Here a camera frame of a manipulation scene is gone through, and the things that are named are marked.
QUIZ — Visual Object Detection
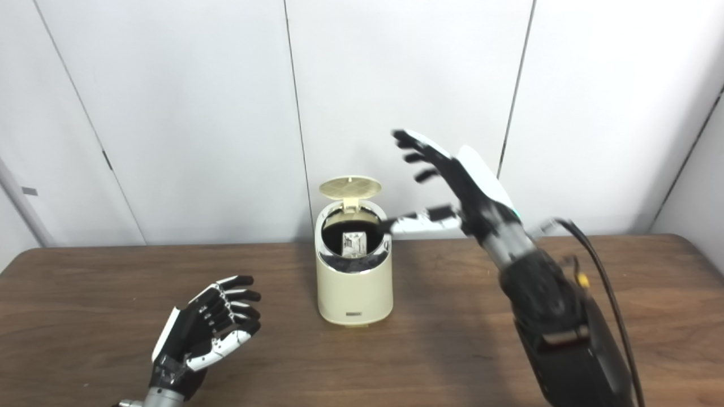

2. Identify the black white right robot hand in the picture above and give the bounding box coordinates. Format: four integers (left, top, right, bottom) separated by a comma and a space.
378, 129, 521, 244

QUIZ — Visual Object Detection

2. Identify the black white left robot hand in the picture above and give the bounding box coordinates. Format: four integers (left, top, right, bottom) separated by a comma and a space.
148, 275, 262, 396

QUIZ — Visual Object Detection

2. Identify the cream round bin lid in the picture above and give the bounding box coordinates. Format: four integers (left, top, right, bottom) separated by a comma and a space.
318, 176, 382, 213

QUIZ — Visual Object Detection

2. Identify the small white green milk carton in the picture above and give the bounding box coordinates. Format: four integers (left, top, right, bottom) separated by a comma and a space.
341, 231, 368, 258

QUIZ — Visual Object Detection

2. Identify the cream-colored bin body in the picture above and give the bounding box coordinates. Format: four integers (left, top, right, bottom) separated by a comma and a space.
314, 199, 394, 327

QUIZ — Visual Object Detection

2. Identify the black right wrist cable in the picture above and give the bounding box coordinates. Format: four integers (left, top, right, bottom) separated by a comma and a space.
540, 218, 645, 407

